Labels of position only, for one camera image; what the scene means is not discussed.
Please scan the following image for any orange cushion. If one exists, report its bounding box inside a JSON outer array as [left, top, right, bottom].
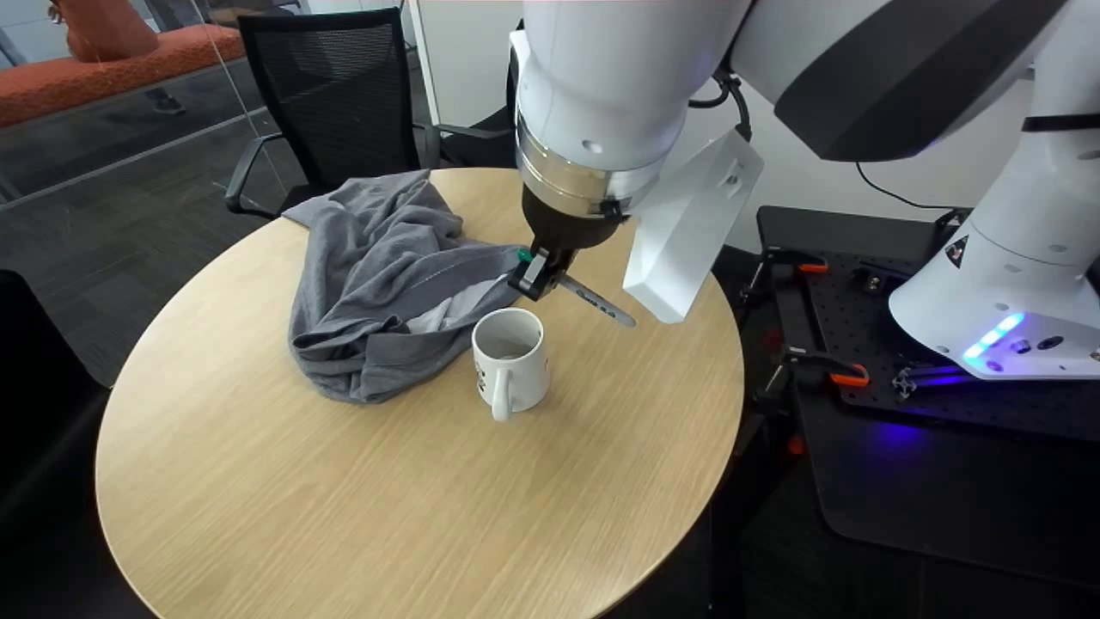
[[43, 0, 164, 65]]

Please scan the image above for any orange sofa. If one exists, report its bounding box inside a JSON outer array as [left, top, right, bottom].
[[0, 21, 251, 130]]

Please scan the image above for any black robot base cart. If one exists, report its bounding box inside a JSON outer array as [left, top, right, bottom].
[[751, 201, 1100, 594]]

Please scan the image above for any black wall cable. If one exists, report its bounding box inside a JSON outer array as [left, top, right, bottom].
[[852, 158, 956, 215]]

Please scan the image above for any black clamp with orange handle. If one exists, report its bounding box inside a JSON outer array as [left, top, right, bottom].
[[738, 249, 833, 306], [760, 342, 876, 406]]

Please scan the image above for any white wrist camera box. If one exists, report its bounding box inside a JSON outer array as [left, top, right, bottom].
[[620, 127, 767, 325]]

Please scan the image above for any white ceramic mug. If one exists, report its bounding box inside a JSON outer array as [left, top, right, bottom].
[[468, 306, 554, 426]]

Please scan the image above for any black mesh office chair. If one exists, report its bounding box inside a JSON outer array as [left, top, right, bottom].
[[219, 6, 426, 220], [437, 101, 521, 173]]

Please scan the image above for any green capped grey marker pen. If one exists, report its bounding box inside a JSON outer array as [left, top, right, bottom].
[[514, 244, 639, 328]]

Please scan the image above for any grey cloth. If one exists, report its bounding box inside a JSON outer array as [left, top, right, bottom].
[[282, 168, 546, 406]]

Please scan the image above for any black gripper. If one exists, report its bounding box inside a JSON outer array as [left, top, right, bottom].
[[504, 186, 628, 306]]

